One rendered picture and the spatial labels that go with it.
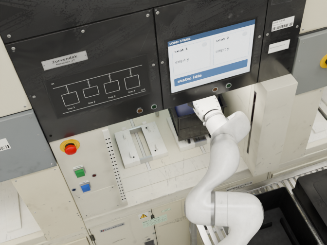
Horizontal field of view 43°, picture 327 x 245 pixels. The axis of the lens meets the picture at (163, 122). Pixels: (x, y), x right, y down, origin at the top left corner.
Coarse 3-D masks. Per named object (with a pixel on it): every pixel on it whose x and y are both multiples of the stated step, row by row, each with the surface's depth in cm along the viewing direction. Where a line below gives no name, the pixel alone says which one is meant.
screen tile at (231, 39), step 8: (240, 32) 128; (248, 32) 129; (216, 40) 127; (224, 40) 128; (232, 40) 129; (240, 40) 131; (248, 40) 132; (216, 48) 130; (240, 48) 133; (248, 48) 134; (216, 56) 132; (224, 56) 133; (232, 56) 134; (240, 56) 136; (216, 64) 135
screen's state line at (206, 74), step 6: (246, 60) 138; (222, 66) 136; (228, 66) 137; (234, 66) 138; (240, 66) 139; (246, 66) 140; (198, 72) 135; (204, 72) 136; (210, 72) 136; (216, 72) 137; (222, 72) 138; (180, 78) 134; (186, 78) 135; (192, 78) 136; (198, 78) 137; (174, 84) 135; (180, 84) 136
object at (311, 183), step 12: (300, 180) 183; (312, 180) 182; (324, 180) 182; (300, 192) 183; (312, 192) 178; (324, 192) 178; (300, 204) 186; (312, 204) 175; (324, 204) 174; (312, 216) 178; (324, 216) 171; (324, 228) 170; (324, 240) 173
